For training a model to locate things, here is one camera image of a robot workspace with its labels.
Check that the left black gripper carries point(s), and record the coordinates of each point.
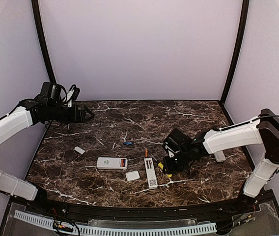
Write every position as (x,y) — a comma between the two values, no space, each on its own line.
(80,117)

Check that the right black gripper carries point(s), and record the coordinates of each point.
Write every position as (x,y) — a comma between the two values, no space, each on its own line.
(169,168)

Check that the slim white remote control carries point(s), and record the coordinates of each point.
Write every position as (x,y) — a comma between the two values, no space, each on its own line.
(150,173)

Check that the white square battery cover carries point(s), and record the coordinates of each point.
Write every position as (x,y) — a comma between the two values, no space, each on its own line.
(134,175)

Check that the white TCL air-conditioner remote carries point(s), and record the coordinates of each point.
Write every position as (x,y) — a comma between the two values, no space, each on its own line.
(110,163)

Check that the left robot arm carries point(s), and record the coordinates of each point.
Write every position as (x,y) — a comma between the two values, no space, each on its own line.
(53,103)

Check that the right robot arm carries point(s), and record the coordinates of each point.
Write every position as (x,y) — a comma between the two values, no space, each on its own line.
(260,130)

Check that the white remote at right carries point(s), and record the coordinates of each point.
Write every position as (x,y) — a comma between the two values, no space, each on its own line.
(219,156)

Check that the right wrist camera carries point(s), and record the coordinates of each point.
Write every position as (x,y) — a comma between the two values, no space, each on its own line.
(171,146)

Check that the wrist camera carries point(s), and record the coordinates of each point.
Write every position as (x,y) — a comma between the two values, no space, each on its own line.
(71,95)
(171,146)

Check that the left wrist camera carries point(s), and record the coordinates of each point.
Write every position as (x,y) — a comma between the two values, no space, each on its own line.
(71,95)

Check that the black front rail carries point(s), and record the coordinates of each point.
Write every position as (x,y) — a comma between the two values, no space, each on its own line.
(77,212)

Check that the white slotted cable duct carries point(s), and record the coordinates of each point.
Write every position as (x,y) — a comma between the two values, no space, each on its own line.
(106,228)

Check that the left black frame post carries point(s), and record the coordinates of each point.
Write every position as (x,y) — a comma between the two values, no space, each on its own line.
(35,4)

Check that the black frame post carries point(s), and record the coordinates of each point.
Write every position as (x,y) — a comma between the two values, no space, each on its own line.
(236,51)
(35,4)

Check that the right black frame post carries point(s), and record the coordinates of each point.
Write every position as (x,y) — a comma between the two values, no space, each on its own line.
(236,51)

